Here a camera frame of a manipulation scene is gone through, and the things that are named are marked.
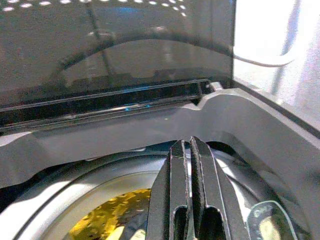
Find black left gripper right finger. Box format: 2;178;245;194
188;135;252;240

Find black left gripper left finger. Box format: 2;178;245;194
146;139;195;240

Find grey top-load washing machine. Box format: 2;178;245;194
0;79;320;240

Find yellowish patterned garment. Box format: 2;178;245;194
68;187;153;240

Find dark tinted washer lid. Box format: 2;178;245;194
0;0;237;126

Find white water hose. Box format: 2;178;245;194
233;53;296;68

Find washer drum with white ring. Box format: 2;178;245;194
0;147;301;240

